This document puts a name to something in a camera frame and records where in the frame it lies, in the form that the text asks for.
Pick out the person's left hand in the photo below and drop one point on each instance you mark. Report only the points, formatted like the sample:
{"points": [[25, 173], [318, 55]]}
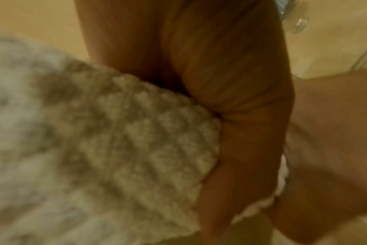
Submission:
{"points": [[216, 59]]}

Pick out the small white towel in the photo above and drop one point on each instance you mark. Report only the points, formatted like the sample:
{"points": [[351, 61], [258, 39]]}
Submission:
{"points": [[111, 143]]}

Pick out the person's right hand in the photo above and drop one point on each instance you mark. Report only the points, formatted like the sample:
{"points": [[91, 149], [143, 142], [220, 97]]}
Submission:
{"points": [[331, 143]]}

